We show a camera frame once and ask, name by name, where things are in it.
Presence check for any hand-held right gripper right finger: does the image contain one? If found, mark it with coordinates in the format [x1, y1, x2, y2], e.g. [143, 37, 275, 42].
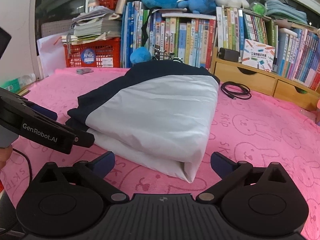
[196, 151, 288, 203]

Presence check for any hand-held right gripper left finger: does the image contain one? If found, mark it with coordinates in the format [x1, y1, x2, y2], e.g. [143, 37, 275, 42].
[32, 151, 129, 203]

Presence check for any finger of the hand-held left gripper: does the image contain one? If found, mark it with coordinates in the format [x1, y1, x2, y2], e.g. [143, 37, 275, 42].
[26, 102, 58, 121]

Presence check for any white navy jacket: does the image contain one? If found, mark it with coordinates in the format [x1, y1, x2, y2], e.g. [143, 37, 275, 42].
[65, 64, 221, 183]

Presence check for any person's left hand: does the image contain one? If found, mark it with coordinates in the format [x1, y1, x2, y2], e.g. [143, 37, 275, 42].
[0, 145, 13, 170]

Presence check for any pink printed blanket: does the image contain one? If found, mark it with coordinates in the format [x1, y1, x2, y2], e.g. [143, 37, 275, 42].
[0, 67, 320, 240]

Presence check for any white paper bag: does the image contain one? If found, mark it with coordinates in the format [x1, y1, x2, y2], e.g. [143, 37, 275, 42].
[37, 34, 67, 70]

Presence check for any large red plastic basket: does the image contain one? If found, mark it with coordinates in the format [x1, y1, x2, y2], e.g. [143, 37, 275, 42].
[64, 37, 123, 68]

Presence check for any wooden drawer organizer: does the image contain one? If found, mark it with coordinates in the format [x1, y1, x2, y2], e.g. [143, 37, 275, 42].
[210, 47, 320, 110]

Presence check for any stack of papers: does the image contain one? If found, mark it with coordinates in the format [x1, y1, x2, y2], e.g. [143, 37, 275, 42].
[61, 5, 123, 45]

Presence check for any black power adapter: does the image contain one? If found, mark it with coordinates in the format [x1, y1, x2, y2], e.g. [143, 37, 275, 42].
[218, 48, 240, 62]

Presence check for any blue plush ball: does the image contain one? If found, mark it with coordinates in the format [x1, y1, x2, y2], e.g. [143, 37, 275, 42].
[130, 46, 152, 64]

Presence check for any white printed box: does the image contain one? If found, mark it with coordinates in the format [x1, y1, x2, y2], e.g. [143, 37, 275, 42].
[241, 39, 276, 72]

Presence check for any small bicycle model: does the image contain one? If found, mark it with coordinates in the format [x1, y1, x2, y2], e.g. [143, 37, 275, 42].
[150, 49, 184, 63]

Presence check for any small blue plush toy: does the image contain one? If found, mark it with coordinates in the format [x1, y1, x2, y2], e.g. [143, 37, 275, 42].
[178, 0, 217, 14]

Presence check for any green ball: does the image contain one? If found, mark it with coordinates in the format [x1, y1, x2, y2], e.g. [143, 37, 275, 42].
[249, 1, 268, 15]

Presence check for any teal folded cloth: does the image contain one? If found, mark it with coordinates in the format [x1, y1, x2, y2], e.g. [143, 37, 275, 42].
[264, 0, 308, 25]

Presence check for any coiled black cable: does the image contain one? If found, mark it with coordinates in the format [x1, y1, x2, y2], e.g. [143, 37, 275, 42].
[220, 81, 252, 101]

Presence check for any black strap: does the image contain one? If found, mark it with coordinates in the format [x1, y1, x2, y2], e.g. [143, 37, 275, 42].
[141, 9, 153, 53]

